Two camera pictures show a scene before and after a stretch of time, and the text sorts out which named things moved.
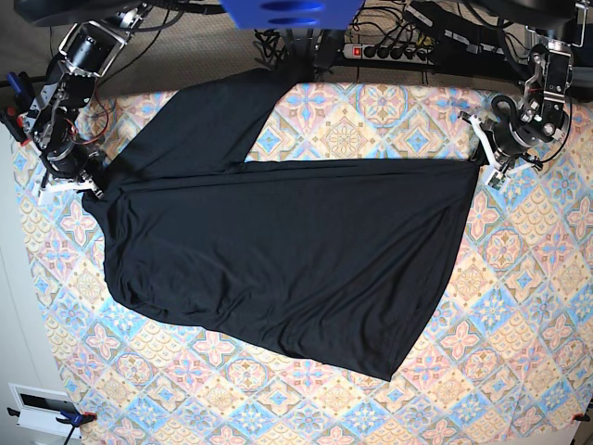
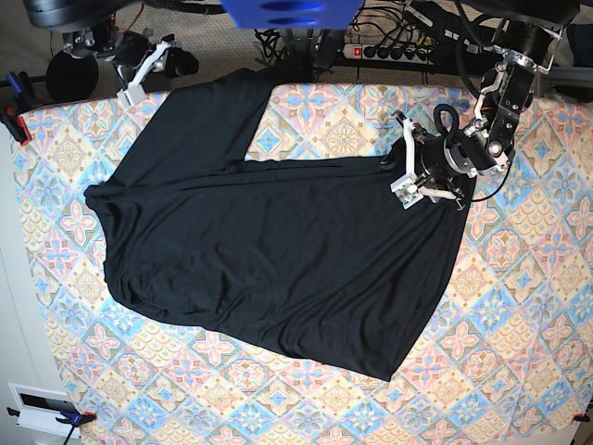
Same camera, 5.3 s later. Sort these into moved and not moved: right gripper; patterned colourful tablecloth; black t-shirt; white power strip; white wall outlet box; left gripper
Moved: left gripper; right gripper
Not moved: white wall outlet box; white power strip; patterned colourful tablecloth; black t-shirt
